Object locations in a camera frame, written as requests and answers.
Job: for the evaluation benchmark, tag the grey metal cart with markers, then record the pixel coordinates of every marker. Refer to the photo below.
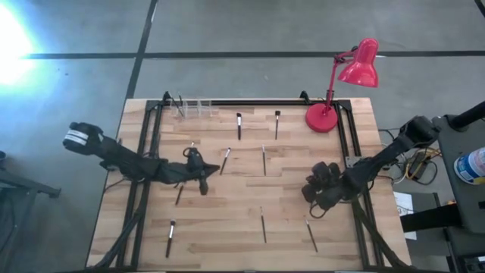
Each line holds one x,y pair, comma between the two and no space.
451,151

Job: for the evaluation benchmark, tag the white paper sheet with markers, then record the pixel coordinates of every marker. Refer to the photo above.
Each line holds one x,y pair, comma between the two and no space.
404,212

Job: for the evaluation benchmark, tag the thick black makeup brush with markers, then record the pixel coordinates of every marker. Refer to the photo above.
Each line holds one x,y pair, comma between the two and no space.
170,239
239,129

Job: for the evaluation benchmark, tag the white blue canister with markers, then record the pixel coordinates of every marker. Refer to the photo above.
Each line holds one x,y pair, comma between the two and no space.
471,165

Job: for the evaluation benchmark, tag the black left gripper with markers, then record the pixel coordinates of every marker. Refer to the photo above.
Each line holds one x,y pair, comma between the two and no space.
185,172

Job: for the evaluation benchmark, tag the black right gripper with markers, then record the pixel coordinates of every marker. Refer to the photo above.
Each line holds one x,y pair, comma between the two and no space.
329,189

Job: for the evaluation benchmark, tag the black stand legs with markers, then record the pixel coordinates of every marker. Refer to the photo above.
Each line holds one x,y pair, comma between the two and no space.
30,186

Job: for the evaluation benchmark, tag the clear acrylic brush organizer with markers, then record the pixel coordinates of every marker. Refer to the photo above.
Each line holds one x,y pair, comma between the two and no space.
201,108

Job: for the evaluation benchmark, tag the black metal table frame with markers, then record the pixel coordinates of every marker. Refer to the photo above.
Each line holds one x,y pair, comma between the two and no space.
265,102

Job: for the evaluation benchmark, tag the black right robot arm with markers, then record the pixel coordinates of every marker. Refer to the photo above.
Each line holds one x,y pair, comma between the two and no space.
382,151

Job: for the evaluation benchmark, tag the red desk lamp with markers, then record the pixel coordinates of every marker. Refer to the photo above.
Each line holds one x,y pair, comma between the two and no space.
322,118

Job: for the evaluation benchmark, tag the black power adapter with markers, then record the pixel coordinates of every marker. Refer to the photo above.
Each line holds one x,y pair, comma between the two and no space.
418,163

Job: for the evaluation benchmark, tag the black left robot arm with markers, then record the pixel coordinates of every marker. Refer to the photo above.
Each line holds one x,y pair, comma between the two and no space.
113,155

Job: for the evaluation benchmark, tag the black pole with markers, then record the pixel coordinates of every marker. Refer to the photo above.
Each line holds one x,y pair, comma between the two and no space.
468,115

